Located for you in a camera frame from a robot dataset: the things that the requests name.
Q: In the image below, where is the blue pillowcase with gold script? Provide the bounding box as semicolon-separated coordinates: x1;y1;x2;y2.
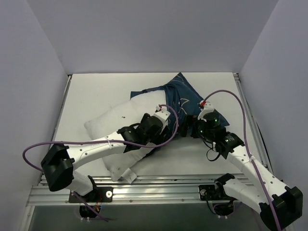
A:
125;73;229;152

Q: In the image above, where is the white pillow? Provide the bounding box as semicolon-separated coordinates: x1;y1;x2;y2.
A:
84;90;166;183

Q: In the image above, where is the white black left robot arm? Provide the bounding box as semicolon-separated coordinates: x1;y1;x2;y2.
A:
41;110;170;202

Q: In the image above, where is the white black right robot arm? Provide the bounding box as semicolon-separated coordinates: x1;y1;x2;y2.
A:
180;112;303;231

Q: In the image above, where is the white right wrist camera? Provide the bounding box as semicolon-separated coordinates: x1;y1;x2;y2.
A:
198;100;215;120

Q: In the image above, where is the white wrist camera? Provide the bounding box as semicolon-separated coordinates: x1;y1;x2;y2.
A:
154;105;170;127
198;100;215;120

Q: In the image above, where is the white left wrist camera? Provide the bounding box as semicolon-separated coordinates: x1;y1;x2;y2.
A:
154;105;170;127

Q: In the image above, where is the aluminium right side rail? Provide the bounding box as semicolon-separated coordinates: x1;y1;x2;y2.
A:
233;73;272;172

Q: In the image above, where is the aluminium rail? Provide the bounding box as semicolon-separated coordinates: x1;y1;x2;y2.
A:
51;75;72;141
233;73;272;172

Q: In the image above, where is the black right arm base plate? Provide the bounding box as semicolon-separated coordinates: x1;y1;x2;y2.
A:
198;184;236;201

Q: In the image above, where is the aluminium front rail frame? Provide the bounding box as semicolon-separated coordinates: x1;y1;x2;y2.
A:
20;174;266;231

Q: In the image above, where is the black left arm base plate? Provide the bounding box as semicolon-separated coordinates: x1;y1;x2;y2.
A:
79;186;114;203

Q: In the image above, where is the aluminium left side rail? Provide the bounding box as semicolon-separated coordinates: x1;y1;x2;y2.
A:
51;75;72;141

